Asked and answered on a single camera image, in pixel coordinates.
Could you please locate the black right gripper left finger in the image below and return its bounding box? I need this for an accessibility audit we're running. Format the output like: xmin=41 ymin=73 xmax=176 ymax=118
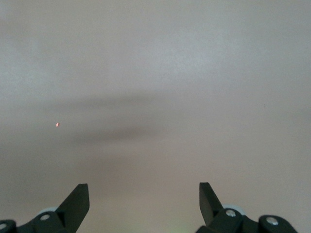
xmin=0 ymin=183 xmax=91 ymax=233

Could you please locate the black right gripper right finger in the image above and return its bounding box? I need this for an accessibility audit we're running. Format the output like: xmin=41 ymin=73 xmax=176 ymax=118
xmin=195 ymin=182 xmax=300 ymax=233

